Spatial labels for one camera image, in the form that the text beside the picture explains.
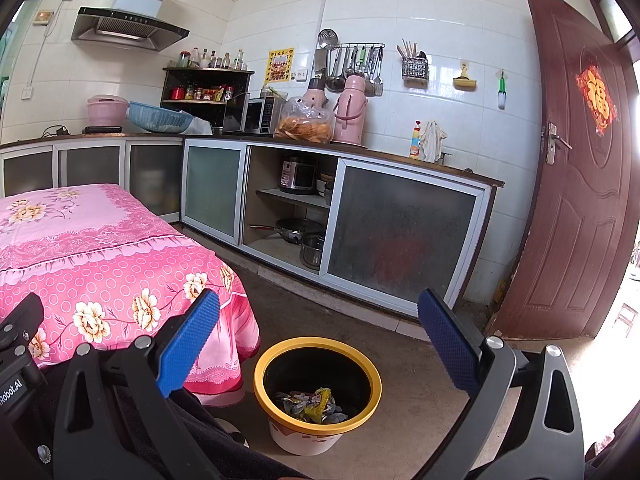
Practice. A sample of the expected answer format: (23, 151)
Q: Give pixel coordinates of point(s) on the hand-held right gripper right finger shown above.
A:
(450, 345)

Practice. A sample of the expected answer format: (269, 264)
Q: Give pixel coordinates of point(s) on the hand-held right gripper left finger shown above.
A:
(187, 345)

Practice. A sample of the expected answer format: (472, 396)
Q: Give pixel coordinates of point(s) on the yellow snack wrapper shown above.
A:
(320, 402)

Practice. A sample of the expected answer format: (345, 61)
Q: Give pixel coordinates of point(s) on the yellow rimmed trash bin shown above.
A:
(300, 437)

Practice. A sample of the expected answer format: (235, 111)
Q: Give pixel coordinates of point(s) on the person's black clothing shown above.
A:
(200, 450)

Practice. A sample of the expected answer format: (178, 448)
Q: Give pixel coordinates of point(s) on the pink floral tablecloth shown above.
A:
(100, 270)

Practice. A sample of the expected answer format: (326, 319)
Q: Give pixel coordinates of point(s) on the grey framed counter cabinet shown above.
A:
(400, 230)

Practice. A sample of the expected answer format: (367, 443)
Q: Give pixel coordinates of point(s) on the steel pot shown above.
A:
(312, 255)

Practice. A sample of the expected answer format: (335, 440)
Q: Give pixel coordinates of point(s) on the brown wooden door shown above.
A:
(565, 240)

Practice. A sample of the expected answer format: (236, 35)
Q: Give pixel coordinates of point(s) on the small stool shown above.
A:
(626, 317)

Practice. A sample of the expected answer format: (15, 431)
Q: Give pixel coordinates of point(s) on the stack of bowls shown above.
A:
(325, 187)

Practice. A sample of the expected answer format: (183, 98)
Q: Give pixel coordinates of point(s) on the electric rice cooker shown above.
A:
(297, 175)

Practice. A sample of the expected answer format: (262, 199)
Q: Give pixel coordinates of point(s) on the yellow dish soap bottle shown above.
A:
(415, 145)

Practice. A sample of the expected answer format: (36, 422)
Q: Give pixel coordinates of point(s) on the white framed counter cabinet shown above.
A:
(90, 165)

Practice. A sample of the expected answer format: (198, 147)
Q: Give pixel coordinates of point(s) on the white cloth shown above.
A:
(432, 140)

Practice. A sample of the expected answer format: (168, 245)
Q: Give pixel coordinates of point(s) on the blue plastic basket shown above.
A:
(160, 119)

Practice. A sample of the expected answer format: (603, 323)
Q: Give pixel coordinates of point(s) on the black induction cooker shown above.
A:
(103, 130)

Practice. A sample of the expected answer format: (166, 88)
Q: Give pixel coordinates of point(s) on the dark wooden spice shelf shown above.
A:
(210, 110)

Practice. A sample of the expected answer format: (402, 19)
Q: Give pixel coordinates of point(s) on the silver microwave oven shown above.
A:
(257, 115)

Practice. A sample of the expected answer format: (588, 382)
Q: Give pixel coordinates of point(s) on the bag of fried snacks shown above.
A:
(302, 127)

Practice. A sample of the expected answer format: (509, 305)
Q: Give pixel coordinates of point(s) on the pink lidded basin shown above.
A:
(105, 110)

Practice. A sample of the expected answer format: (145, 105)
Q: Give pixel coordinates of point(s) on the red canister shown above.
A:
(178, 93)

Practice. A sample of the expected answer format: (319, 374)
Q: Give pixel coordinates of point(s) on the row of spice jars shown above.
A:
(210, 93)

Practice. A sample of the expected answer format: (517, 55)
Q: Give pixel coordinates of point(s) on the tall pink thermos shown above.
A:
(352, 110)

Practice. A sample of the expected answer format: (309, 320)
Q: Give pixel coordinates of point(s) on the yellow hanging brush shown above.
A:
(465, 82)

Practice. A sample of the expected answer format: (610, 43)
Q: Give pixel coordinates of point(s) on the metal chopstick holder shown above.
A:
(415, 70)

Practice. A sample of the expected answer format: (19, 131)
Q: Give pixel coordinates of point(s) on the pink thermos brown top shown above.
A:
(317, 94)

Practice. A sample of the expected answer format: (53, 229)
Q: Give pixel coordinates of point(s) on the row of condiment bottles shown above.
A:
(215, 61)

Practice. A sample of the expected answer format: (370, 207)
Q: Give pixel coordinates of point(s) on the red door decoration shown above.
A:
(597, 97)

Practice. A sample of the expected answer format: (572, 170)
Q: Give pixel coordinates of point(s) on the rack of hanging kitchen utensils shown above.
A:
(355, 65)

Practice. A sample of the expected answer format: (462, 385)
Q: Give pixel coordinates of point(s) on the steel range hood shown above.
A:
(130, 27)

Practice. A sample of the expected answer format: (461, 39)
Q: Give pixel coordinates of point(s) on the white wall socket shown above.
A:
(301, 75)

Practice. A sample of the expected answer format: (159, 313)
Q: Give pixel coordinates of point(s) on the yellow wall poster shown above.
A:
(279, 66)

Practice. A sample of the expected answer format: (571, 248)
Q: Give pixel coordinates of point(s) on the orange wall box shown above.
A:
(43, 17)

